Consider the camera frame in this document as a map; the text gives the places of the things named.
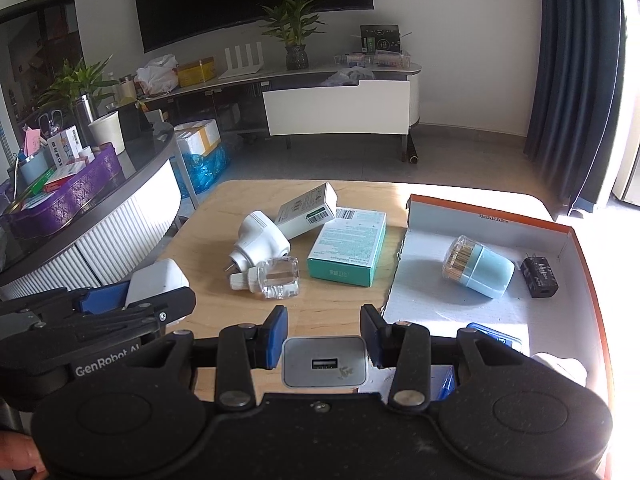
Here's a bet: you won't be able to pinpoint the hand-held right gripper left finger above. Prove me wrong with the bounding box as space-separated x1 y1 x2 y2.
142 305 290 409

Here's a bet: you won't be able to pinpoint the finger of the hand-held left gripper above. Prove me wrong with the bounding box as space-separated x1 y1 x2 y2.
30 287 197 343
0 282 131 321

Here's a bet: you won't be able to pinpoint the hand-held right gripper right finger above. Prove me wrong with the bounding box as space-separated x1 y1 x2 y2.
360 304 523 409

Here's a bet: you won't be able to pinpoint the white usb charger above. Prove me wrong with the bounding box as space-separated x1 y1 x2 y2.
281 336 371 389
125 258 190 311

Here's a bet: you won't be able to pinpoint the clear refill bottle white cap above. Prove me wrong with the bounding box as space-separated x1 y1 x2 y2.
229 256 300 302

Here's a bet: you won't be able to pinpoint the green cardboard box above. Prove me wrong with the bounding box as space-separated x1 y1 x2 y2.
306 206 388 288

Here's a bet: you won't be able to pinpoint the plain white plug-in device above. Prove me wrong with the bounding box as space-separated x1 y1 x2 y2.
229 210 292 275

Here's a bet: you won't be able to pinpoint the blue printed tissue box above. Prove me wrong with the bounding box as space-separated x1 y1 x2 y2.
440 322 523 401

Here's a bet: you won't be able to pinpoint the white adapter box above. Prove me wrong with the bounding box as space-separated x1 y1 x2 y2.
274 181 339 241

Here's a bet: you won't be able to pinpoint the light blue toothpick holder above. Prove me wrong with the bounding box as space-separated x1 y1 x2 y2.
441 235 516 301

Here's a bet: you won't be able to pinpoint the black plug charger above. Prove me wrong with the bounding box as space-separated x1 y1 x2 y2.
521 252 560 299

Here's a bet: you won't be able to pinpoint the person's left hand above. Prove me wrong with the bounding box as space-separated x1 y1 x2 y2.
0 430 48 480

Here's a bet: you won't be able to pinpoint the round dark-top coffee table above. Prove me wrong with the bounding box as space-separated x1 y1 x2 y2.
0 110 182 306

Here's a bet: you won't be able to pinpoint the purple patterned tray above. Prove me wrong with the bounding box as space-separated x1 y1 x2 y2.
2 147 126 241

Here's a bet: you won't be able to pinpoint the red white flat box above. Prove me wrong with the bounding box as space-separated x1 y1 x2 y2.
44 162 86 193

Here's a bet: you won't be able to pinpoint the green flat box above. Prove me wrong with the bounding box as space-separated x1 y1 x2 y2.
22 170 56 197

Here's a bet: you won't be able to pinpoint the blue plastic bag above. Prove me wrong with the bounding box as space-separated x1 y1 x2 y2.
175 142 232 198

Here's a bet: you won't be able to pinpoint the light blue container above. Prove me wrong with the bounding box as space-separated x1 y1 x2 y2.
17 152 53 186

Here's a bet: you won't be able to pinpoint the white blue medicine box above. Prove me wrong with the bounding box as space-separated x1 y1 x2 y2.
46 126 82 167

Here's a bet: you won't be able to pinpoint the white paper cup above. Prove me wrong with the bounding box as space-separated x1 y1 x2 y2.
88 111 126 148

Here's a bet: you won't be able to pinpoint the cardboard box yellow tape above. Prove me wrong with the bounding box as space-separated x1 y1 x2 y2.
173 119 222 156

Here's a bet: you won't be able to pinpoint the black stand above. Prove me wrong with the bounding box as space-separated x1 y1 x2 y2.
117 102 153 143

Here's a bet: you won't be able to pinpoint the stainless steel tumbler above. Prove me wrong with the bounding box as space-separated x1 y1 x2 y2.
74 92 98 133

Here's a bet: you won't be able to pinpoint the leafy green bamboo plant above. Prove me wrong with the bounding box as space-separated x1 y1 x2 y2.
37 55 121 111

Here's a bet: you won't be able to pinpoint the white tv cabinet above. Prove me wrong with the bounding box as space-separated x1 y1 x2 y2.
140 60 422 163

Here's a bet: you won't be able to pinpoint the white plastic bag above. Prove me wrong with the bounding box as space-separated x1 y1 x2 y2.
136 54 179 96

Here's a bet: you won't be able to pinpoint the yellow tin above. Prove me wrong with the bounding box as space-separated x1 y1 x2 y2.
177 58 217 88

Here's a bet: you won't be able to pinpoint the white router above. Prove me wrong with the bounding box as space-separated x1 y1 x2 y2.
218 42 263 79

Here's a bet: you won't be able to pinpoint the grey cloth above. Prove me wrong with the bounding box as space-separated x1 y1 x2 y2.
320 67 376 87

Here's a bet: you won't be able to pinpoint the clear plastic organiser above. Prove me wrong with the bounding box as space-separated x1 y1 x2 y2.
334 51 412 68

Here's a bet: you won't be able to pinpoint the potted plant dark vase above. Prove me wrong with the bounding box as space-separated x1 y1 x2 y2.
260 0 331 72

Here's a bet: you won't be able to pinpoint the black box green print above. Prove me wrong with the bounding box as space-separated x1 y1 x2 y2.
360 24 401 55

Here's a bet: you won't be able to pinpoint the dark blue curtain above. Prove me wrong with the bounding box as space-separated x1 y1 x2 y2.
524 0 626 218

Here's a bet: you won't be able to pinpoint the black handled scissors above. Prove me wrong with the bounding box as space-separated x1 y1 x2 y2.
37 110 63 136

